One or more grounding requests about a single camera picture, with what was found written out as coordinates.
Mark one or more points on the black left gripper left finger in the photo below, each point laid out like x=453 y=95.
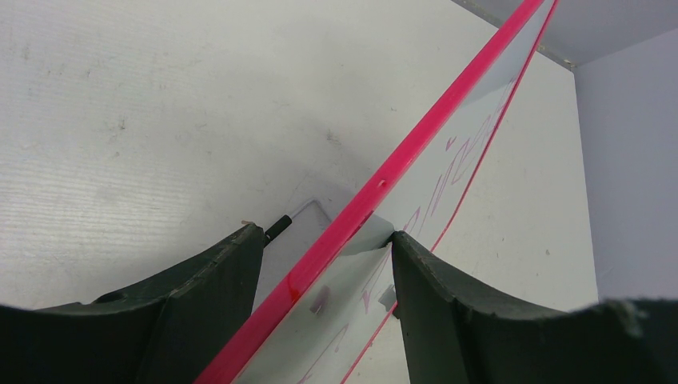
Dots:
x=164 y=329

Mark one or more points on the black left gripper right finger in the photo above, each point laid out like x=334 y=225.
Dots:
x=458 y=329

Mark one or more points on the pink framed whiteboard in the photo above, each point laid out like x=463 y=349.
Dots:
x=320 y=319

